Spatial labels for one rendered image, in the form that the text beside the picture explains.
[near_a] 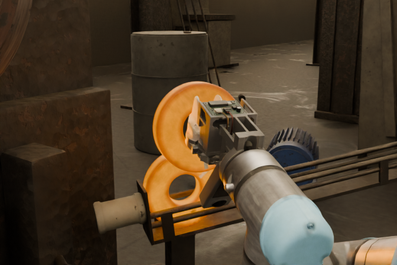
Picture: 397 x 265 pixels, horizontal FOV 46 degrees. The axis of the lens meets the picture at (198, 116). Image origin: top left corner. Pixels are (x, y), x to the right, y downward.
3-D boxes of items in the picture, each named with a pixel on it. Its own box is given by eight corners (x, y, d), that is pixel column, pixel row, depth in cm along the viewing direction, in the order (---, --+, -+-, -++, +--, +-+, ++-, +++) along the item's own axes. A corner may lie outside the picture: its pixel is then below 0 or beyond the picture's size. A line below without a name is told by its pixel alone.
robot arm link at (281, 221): (266, 292, 49) (280, 229, 45) (227, 224, 58) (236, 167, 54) (329, 279, 51) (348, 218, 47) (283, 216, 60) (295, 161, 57)
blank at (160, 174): (174, 235, 94) (179, 243, 91) (125, 185, 88) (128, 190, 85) (230, 184, 96) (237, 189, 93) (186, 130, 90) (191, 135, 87)
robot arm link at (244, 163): (283, 210, 60) (225, 219, 57) (268, 189, 64) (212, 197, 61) (294, 162, 57) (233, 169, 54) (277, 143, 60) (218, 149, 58)
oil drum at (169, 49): (117, 147, 362) (112, 30, 342) (166, 131, 409) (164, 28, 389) (176, 161, 328) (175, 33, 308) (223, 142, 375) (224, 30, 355)
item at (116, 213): (96, 226, 90) (91, 198, 88) (141, 215, 92) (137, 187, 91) (100, 240, 84) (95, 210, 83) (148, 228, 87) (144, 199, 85)
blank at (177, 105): (145, 88, 76) (150, 91, 73) (231, 74, 81) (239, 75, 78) (158, 177, 80) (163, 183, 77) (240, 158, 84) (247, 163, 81)
